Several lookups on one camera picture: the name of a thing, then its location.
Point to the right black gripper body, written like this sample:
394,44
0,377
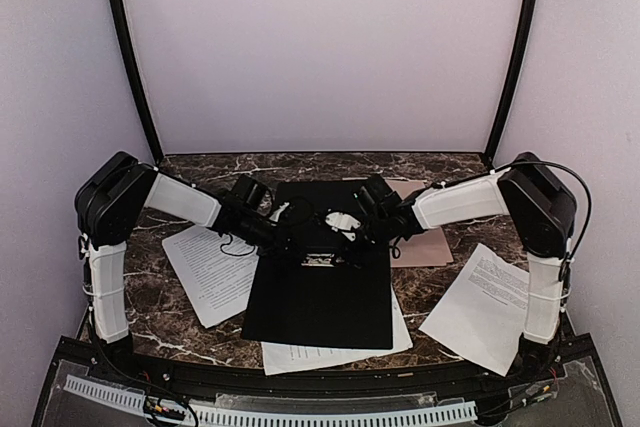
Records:
361,235

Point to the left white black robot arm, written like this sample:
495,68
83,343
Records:
127,200

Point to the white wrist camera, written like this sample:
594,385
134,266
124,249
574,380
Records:
343,223
286,213

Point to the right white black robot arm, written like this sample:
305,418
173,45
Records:
420,289

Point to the teal folder with black inside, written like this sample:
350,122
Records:
347,305

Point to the left black frame post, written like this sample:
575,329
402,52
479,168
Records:
134,78

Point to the tan brown folder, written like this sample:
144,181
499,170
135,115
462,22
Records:
430,249

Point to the right black frame post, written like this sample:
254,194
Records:
512,75

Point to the black frame post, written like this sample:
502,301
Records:
134,78
512,75

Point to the printed paper sheet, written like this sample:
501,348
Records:
215,271
282,358
481,315

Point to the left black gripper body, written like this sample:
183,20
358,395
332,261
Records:
288,248

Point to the black front rail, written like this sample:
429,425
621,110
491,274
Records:
577,380

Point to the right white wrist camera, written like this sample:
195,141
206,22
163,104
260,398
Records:
343,223

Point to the metal folder clip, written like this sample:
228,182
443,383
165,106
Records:
322,260

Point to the white slotted cable duct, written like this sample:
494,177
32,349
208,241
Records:
255,412

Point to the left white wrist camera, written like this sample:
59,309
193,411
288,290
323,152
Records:
286,213

